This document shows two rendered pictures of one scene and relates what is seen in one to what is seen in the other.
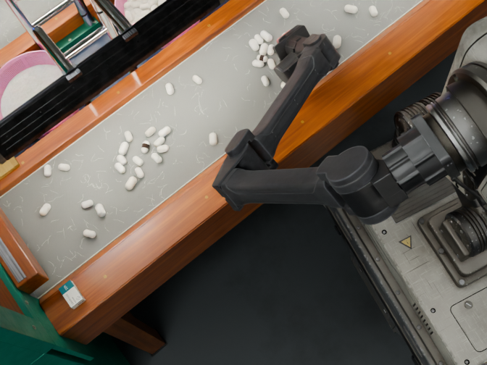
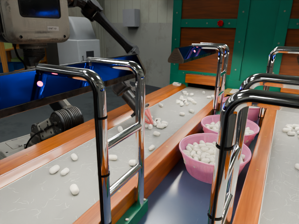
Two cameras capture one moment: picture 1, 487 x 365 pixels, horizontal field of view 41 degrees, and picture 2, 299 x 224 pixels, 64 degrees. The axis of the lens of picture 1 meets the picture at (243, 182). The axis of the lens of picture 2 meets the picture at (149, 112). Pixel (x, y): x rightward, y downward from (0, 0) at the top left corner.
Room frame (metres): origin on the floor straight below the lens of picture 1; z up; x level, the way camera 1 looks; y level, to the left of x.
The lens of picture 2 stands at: (1.81, -0.90, 1.20)
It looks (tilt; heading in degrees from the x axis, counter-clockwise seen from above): 19 degrees down; 141
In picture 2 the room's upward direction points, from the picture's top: 1 degrees clockwise
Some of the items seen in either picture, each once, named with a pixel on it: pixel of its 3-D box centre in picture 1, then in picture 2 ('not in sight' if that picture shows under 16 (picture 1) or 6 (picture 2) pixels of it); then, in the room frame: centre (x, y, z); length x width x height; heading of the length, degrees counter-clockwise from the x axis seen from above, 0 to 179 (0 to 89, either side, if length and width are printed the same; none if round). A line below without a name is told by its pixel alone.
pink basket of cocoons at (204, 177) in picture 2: not in sight; (212, 158); (1.33, -0.19, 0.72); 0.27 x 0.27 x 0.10
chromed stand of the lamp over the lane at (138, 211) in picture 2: not in sight; (98, 150); (1.30, -0.66, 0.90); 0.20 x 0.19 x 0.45; 112
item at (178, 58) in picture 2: (102, 61); (196, 50); (0.86, 0.22, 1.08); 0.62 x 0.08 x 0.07; 112
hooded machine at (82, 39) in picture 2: not in sight; (79, 50); (-3.40, 1.32, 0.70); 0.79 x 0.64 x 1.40; 10
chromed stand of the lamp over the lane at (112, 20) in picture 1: (109, 77); (206, 82); (0.94, 0.24, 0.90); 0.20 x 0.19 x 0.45; 112
